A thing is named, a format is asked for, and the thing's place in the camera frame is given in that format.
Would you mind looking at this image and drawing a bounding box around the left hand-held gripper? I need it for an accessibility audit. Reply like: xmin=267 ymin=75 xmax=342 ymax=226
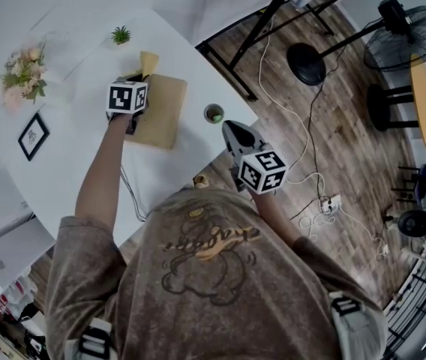
xmin=105 ymin=71 xmax=152 ymax=137

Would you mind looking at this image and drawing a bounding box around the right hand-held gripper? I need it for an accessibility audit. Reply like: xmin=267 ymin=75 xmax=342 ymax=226
xmin=222 ymin=120 xmax=288 ymax=195

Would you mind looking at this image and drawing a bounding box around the yellow cloth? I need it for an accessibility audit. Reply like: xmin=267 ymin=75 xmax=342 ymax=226
xmin=128 ymin=50 xmax=161 ymax=80

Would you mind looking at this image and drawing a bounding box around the tan notebook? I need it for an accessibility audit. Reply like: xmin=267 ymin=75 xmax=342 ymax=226
xmin=124 ymin=73 xmax=188 ymax=150

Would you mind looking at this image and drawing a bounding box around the person's left forearm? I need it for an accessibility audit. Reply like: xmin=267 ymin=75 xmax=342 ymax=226
xmin=74 ymin=112 xmax=128 ymax=224

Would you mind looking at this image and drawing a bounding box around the person's right forearm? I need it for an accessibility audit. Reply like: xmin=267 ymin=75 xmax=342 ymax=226
xmin=252 ymin=191 xmax=299 ymax=249

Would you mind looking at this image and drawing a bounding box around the small green potted plant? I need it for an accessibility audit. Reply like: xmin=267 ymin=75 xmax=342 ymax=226
xmin=110 ymin=25 xmax=132 ymax=47

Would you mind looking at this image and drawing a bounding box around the white vase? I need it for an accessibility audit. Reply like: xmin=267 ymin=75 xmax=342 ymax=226
xmin=38 ymin=75 xmax=74 ymax=108

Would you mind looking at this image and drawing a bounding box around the black standing fan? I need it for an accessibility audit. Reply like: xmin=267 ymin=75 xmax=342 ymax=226
xmin=286 ymin=0 xmax=426 ymax=86

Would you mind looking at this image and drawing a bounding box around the white power strip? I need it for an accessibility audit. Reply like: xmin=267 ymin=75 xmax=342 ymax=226
xmin=318 ymin=193 xmax=342 ymax=215

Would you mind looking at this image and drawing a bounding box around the pink artificial flower bouquet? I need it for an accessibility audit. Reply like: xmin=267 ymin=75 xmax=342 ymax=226
xmin=0 ymin=41 xmax=49 ymax=114

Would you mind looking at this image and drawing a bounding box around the person's brown printed t-shirt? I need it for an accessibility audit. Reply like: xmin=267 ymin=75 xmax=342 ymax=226
xmin=43 ymin=187 xmax=389 ymax=360

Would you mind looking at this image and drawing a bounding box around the yellow wooden table black base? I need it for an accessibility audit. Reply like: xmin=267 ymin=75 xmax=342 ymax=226
xmin=366 ymin=53 xmax=426 ymax=153

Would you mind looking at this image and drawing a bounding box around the black round device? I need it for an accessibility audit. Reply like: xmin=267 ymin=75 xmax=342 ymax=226
xmin=396 ymin=208 xmax=426 ymax=244

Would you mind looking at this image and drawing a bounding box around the large white box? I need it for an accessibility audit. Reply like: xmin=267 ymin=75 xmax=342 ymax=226
xmin=0 ymin=219 xmax=56 ymax=288

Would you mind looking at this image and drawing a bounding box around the black metal rack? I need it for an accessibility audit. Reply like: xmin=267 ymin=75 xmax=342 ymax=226
xmin=383 ymin=253 xmax=426 ymax=360

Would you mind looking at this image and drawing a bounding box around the pile of red white packages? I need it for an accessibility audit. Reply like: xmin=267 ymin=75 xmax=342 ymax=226
xmin=0 ymin=264 xmax=36 ymax=314

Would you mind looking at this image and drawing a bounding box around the long white cable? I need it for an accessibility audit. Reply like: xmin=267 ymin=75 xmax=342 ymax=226
xmin=258 ymin=15 xmax=326 ymax=202

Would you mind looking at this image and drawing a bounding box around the black fan cable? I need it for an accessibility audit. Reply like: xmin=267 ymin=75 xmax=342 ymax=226
xmin=306 ymin=82 xmax=329 ymax=202

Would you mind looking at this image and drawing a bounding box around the thin black floor cable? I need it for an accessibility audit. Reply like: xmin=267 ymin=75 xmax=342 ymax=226
xmin=289 ymin=200 xmax=321 ymax=221

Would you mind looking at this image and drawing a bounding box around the coiled white cable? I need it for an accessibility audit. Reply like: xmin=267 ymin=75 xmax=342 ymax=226
xmin=298 ymin=214 xmax=336 ymax=242

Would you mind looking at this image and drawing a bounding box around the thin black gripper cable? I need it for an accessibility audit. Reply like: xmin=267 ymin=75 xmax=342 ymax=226
xmin=118 ymin=165 xmax=149 ymax=223

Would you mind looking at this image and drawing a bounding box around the black picture frame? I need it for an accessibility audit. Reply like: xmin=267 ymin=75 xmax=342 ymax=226
xmin=17 ymin=112 xmax=51 ymax=162

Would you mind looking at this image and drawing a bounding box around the black metal stand frame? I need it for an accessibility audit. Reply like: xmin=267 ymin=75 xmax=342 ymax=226
xmin=195 ymin=0 xmax=368 ymax=102

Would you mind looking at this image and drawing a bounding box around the white adapter cable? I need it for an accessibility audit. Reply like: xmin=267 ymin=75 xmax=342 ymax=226
xmin=338 ymin=206 xmax=390 ymax=257

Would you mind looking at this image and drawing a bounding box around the white strap black buckle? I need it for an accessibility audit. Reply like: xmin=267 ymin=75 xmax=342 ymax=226
xmin=328 ymin=290 xmax=386 ymax=360
xmin=64 ymin=319 xmax=116 ymax=360

